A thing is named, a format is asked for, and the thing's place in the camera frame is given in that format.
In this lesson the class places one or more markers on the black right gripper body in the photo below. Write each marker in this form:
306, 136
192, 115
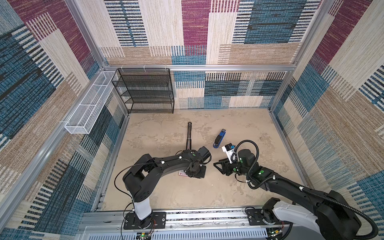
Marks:
230, 168

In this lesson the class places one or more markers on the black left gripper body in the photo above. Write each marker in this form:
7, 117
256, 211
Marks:
199, 173

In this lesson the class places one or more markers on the red white staple box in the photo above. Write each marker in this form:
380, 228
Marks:
183, 174

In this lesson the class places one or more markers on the blue stapler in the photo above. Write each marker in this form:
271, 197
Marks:
219, 138

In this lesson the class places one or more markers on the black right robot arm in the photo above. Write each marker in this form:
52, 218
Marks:
329, 214

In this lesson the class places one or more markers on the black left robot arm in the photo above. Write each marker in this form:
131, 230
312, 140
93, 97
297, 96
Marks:
141, 179

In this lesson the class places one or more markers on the black mesh shelf rack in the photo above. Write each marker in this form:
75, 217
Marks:
145, 90

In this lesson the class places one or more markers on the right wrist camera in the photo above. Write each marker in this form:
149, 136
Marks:
229, 150

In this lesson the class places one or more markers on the aluminium front rail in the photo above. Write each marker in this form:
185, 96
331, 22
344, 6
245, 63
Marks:
190, 224

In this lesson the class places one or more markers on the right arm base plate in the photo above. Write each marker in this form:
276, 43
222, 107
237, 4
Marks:
257, 218

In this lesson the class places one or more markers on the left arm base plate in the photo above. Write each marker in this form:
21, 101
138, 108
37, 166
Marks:
156, 220

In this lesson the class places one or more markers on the white wire mesh basket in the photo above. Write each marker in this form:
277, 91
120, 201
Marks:
87, 112

